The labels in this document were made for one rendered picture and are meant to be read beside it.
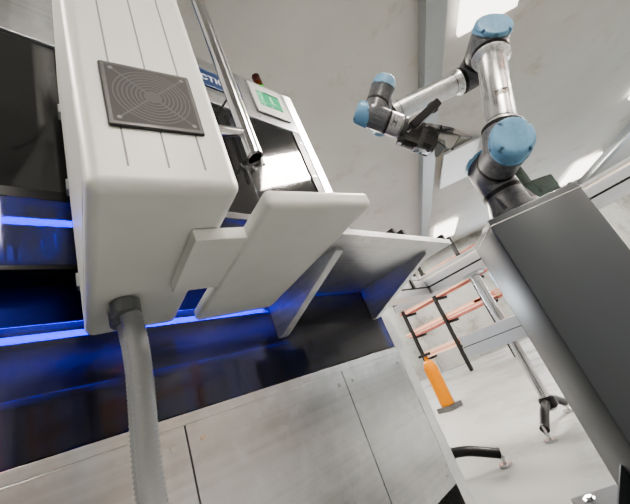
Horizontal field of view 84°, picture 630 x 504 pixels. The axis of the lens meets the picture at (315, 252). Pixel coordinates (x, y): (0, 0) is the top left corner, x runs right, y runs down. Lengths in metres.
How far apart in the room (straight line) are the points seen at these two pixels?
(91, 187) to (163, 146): 0.10
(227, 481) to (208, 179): 0.70
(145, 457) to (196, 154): 0.45
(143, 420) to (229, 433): 0.36
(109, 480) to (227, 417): 0.27
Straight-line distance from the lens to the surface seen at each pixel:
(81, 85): 0.55
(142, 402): 0.66
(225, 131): 0.58
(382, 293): 1.45
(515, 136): 1.13
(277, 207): 0.50
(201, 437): 0.95
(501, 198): 1.20
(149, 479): 0.66
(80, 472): 0.88
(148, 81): 0.58
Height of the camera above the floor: 0.52
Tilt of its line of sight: 22 degrees up
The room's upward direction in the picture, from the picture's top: 22 degrees counter-clockwise
